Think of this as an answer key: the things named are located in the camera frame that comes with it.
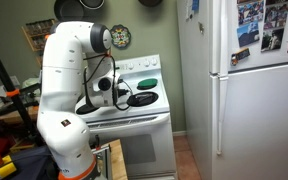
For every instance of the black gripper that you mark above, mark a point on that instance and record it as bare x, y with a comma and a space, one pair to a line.
122, 92

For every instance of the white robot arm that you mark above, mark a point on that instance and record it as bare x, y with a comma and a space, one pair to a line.
64, 66

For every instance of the metal tongs with black tips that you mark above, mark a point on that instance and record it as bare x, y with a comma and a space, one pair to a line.
145, 96

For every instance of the green pot lid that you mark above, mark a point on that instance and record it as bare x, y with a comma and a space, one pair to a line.
147, 83

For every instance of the white stove knob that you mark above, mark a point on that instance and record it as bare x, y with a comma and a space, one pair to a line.
154, 61
146, 63
130, 66

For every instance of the black stove burner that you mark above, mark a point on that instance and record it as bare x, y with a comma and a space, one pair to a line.
150, 101
84, 110

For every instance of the white electric stove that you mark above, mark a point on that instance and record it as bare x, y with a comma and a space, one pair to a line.
150, 143

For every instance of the pale green bag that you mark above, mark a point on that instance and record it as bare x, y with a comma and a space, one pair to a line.
32, 85

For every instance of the hanging pan with light inside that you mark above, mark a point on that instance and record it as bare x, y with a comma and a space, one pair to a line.
92, 4

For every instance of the dark hanging pan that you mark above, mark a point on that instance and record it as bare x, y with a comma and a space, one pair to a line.
150, 2

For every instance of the black hanging frying pan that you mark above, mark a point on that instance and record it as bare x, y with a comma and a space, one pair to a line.
69, 10

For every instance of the small grey fridge magnet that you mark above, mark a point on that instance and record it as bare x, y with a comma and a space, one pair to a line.
201, 27

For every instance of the wooden spice rack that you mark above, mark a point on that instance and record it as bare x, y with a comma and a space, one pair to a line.
37, 33

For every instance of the white fridge side paper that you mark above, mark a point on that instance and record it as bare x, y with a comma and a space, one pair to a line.
188, 9

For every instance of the orange tripod clamp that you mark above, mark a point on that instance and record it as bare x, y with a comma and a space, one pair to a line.
12, 92

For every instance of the blue fridge side note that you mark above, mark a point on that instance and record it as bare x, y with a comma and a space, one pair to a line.
195, 5

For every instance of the dark blue cloth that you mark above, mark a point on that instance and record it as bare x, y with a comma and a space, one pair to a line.
30, 163

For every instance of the black tripod stand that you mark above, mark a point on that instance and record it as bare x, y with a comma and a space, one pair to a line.
4, 76

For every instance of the black and orange magnet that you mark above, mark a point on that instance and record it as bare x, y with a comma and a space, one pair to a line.
240, 55

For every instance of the blue sky photo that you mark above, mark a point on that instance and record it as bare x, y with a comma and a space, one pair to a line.
248, 34

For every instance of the yellow button box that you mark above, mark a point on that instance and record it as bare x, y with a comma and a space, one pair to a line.
4, 170

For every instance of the white refrigerator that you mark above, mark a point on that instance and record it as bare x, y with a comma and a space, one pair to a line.
260, 126

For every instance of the colourful group photo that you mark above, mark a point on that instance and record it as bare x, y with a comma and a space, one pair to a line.
250, 12

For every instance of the black and white photo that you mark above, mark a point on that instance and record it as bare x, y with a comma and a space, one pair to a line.
272, 40

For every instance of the colourful decorative wall plate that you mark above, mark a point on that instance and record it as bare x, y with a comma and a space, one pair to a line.
120, 36

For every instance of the aluminium frame rail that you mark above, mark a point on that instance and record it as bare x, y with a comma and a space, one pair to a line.
104, 163

